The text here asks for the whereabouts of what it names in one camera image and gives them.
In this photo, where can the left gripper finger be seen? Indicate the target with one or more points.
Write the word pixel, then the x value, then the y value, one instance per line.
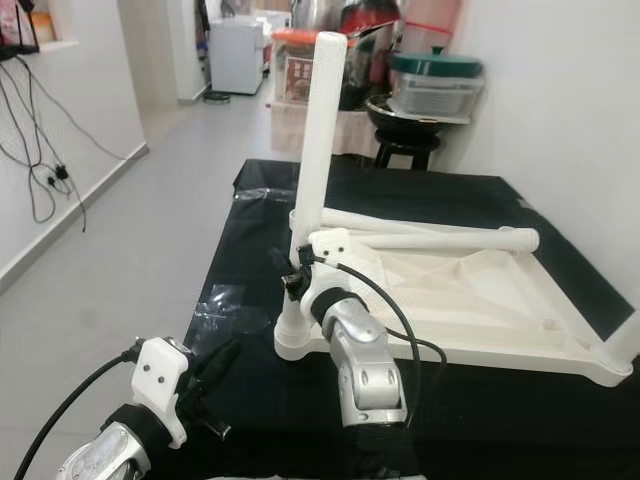
pixel 207 364
pixel 227 362

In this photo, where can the black tablecloth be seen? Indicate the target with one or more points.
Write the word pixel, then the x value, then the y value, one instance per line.
pixel 240 250

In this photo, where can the clear tape patch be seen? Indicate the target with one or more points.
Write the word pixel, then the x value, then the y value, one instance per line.
pixel 225 310
pixel 260 195

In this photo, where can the black round stool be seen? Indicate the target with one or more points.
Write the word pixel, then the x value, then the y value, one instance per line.
pixel 407 148

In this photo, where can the small black floor object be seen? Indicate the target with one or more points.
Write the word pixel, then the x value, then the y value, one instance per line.
pixel 216 96

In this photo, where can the red print box orange lid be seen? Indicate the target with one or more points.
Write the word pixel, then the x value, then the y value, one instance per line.
pixel 295 75

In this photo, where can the black plastic bag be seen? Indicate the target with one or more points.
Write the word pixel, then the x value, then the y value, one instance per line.
pixel 365 80

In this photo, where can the white plastic table top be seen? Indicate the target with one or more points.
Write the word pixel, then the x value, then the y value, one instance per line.
pixel 510 290

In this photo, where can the clear container green lid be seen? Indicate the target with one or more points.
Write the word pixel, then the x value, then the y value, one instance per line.
pixel 435 90

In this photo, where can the steel pot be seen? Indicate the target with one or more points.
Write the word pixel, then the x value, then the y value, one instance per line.
pixel 315 12

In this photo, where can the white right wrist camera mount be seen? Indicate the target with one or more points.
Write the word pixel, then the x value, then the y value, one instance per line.
pixel 330 245

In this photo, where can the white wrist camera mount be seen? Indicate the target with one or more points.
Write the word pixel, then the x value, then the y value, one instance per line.
pixel 330 245
pixel 160 375

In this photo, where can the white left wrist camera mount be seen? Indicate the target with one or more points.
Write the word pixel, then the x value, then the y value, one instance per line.
pixel 160 375

